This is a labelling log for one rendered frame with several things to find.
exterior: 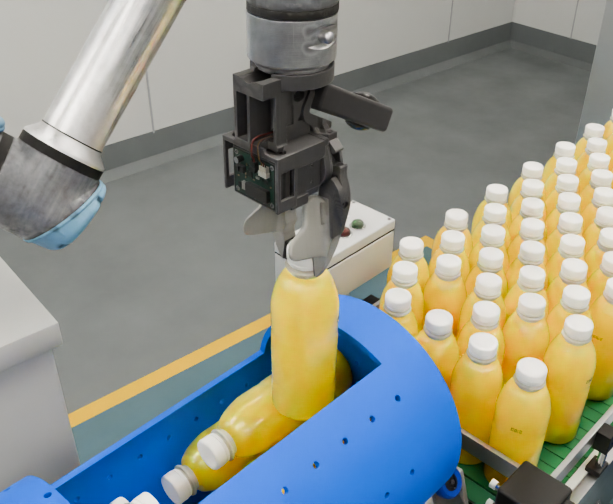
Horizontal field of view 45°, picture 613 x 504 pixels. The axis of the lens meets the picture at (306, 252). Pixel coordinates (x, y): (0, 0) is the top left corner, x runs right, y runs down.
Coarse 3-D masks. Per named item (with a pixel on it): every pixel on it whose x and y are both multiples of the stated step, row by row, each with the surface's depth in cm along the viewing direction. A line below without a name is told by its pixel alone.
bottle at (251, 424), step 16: (336, 368) 93; (336, 384) 93; (240, 400) 88; (256, 400) 87; (224, 416) 87; (240, 416) 86; (256, 416) 86; (272, 416) 87; (224, 432) 86; (240, 432) 85; (256, 432) 85; (272, 432) 86; (288, 432) 89; (240, 448) 85; (256, 448) 86
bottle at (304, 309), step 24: (288, 264) 75; (288, 288) 75; (312, 288) 74; (336, 288) 77; (288, 312) 75; (312, 312) 75; (336, 312) 77; (288, 336) 77; (312, 336) 76; (336, 336) 79; (288, 360) 78; (312, 360) 78; (336, 360) 82; (288, 384) 80; (312, 384) 80; (288, 408) 82; (312, 408) 82
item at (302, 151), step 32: (256, 96) 60; (288, 96) 62; (256, 128) 62; (288, 128) 63; (320, 128) 66; (224, 160) 66; (256, 160) 63; (288, 160) 62; (320, 160) 66; (256, 192) 64; (288, 192) 64
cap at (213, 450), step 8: (200, 440) 85; (208, 440) 84; (216, 440) 84; (200, 448) 86; (208, 448) 84; (216, 448) 84; (224, 448) 84; (208, 456) 85; (216, 456) 83; (224, 456) 84; (208, 464) 86; (216, 464) 84; (224, 464) 85
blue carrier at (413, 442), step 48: (384, 336) 84; (240, 384) 98; (384, 384) 80; (432, 384) 83; (144, 432) 88; (192, 432) 94; (336, 432) 75; (384, 432) 78; (432, 432) 82; (96, 480) 85; (144, 480) 90; (240, 480) 69; (288, 480) 71; (336, 480) 74; (384, 480) 77; (432, 480) 84
